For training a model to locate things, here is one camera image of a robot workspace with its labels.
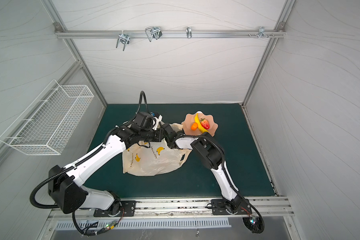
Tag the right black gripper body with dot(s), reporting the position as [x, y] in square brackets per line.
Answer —
[168, 132]

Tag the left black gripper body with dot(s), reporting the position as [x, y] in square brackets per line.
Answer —
[151, 135]

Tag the cream banana-print plastic bag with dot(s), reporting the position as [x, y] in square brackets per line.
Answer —
[150, 159]

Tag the red strawberry toy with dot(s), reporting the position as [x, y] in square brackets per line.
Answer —
[205, 123]

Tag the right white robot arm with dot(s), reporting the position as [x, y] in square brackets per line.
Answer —
[213, 158]

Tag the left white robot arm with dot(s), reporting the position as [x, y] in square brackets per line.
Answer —
[68, 190]

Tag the pink wavy fruit bowl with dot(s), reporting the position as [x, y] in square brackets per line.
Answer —
[189, 120]

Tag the orange toy fruit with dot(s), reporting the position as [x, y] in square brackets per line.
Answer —
[194, 126]

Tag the thin yellow toy banana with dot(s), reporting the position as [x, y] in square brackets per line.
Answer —
[197, 120]

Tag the aluminium top crossbar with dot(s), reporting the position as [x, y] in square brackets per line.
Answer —
[167, 34]

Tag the metal u-bolt clamp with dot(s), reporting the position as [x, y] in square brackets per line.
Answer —
[153, 33]
[123, 40]

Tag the white ventilation grille strip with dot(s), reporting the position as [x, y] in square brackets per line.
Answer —
[137, 224]

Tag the black round fan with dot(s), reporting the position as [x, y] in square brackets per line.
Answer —
[254, 224]

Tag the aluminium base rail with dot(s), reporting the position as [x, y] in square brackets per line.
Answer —
[176, 208]

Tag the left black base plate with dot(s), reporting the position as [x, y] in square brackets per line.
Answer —
[125, 209]

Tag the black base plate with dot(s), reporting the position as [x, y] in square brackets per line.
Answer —
[125, 209]
[219, 207]

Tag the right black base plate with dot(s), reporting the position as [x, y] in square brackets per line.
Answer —
[219, 207]

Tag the white wire basket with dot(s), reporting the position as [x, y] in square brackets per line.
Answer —
[46, 125]

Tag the metal bracket with bolts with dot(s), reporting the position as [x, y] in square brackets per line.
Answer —
[262, 33]

